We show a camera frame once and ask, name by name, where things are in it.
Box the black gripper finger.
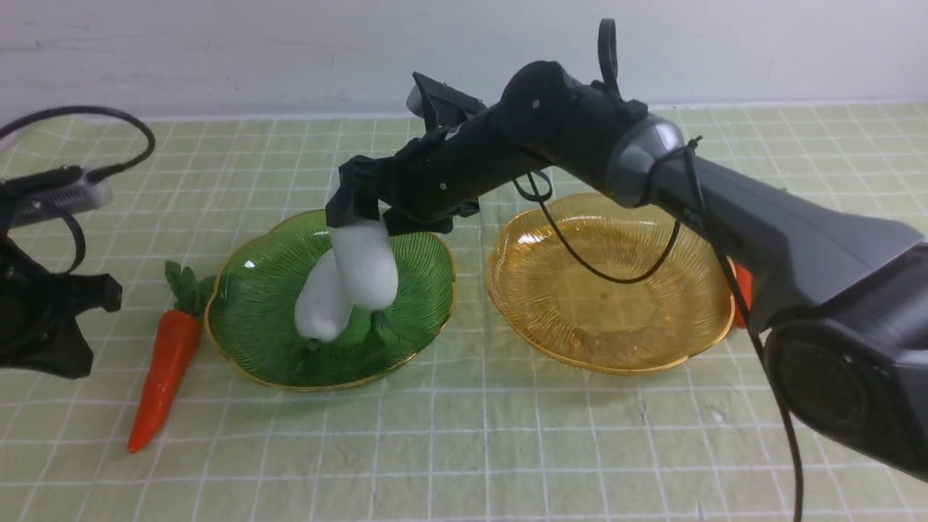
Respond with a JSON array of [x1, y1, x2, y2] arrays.
[[382, 209, 454, 237], [325, 155, 394, 228]]

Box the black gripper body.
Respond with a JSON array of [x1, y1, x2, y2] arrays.
[[1, 236, 123, 379], [389, 72, 546, 222]]

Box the white toy radish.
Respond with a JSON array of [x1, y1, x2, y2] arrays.
[[331, 219, 399, 336], [293, 250, 352, 343]]

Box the orange toy carrot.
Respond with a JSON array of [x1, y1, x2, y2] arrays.
[[733, 263, 753, 330], [126, 260, 215, 454]]

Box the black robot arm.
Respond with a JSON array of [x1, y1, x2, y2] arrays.
[[326, 62, 927, 481]]

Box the green plastic plate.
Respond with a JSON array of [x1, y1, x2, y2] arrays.
[[204, 209, 457, 392]]

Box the amber plastic plate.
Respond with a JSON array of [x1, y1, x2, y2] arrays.
[[485, 193, 734, 374]]

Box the green checked tablecloth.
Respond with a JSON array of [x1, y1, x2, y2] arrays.
[[0, 102, 928, 522]]

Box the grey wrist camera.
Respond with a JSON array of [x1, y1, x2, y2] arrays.
[[1, 165, 113, 231]]

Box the black camera cable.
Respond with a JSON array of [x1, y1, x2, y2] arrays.
[[0, 106, 157, 275]]

